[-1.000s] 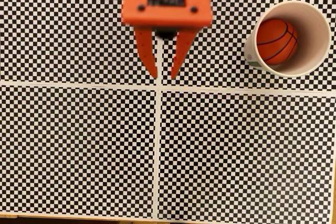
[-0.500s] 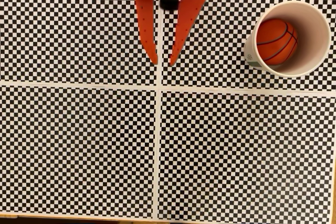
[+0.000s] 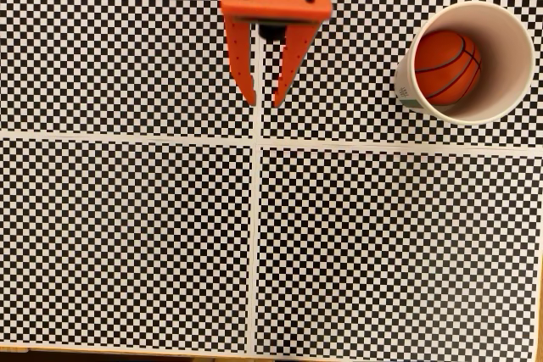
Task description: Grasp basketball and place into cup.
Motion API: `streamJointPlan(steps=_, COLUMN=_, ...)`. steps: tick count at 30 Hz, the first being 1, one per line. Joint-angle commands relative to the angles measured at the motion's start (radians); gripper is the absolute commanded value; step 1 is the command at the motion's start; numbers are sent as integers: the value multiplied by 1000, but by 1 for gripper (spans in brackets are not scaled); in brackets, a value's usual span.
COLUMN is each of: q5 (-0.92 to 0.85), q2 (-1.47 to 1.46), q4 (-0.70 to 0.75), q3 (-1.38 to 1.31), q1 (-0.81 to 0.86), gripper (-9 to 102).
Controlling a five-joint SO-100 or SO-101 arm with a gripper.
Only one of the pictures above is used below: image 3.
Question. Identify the small orange basketball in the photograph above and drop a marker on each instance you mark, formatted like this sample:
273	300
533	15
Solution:
445	65

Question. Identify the white paper cup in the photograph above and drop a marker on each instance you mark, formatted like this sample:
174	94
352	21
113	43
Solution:
509	61

